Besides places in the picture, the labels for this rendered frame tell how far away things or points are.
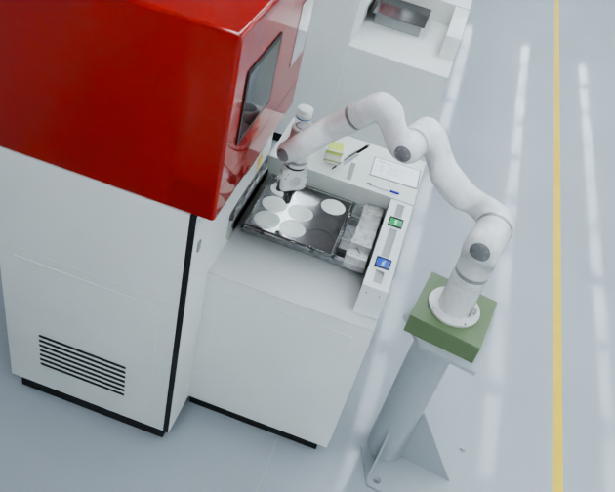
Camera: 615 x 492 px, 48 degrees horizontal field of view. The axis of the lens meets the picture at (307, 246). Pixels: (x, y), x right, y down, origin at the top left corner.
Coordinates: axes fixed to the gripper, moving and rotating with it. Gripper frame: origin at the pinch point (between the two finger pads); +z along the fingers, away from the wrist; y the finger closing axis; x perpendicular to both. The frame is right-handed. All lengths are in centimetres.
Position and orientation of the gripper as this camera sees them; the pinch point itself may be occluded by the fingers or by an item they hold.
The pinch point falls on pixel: (287, 197)
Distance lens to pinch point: 262.2
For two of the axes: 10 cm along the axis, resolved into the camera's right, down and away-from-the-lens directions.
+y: 8.9, -1.3, 4.4
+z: -2.0, 7.4, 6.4
